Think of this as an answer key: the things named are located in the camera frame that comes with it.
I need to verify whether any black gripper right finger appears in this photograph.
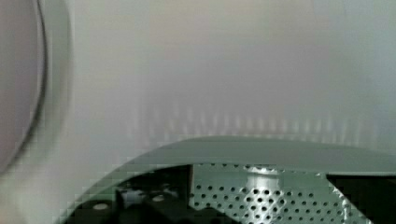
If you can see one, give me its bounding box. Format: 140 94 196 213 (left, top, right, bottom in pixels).
326 175 396 224

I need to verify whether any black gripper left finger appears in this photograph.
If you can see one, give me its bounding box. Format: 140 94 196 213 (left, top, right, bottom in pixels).
114 165 193 214

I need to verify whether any mint green oval strainer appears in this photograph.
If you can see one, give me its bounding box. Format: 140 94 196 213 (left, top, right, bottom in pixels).
57 136 395 224

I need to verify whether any grey round plate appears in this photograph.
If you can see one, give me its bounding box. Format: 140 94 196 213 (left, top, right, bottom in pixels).
0 0 47 171

